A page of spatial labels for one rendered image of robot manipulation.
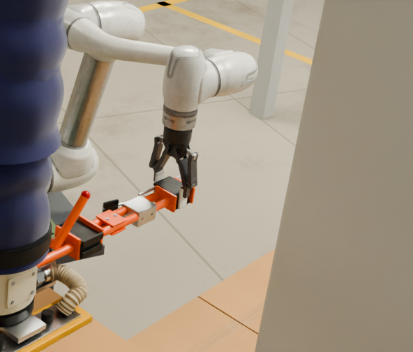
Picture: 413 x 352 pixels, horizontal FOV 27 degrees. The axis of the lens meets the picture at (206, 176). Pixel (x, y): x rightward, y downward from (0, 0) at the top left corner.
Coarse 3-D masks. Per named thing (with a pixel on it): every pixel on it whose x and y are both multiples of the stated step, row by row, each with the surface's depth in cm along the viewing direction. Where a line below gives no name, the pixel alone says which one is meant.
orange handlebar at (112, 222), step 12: (156, 192) 235; (156, 204) 230; (168, 204) 233; (96, 216) 220; (108, 216) 220; (120, 216) 221; (132, 216) 223; (108, 228) 216; (120, 228) 220; (60, 252) 205
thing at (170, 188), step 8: (160, 184) 236; (168, 184) 237; (176, 184) 238; (160, 192) 235; (168, 192) 233; (176, 192) 234; (192, 192) 238; (176, 200) 233; (192, 200) 239; (168, 208) 235; (176, 208) 235
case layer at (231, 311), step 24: (264, 264) 338; (216, 288) 320; (240, 288) 322; (264, 288) 324; (192, 312) 306; (216, 312) 308; (240, 312) 310; (144, 336) 292; (168, 336) 294; (192, 336) 295; (216, 336) 297; (240, 336) 298
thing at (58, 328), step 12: (36, 312) 203; (48, 312) 199; (60, 312) 203; (72, 312) 204; (84, 312) 205; (48, 324) 199; (60, 324) 199; (72, 324) 201; (84, 324) 203; (0, 336) 189; (36, 336) 195; (48, 336) 196; (60, 336) 198; (0, 348) 188; (12, 348) 190; (24, 348) 191; (36, 348) 192
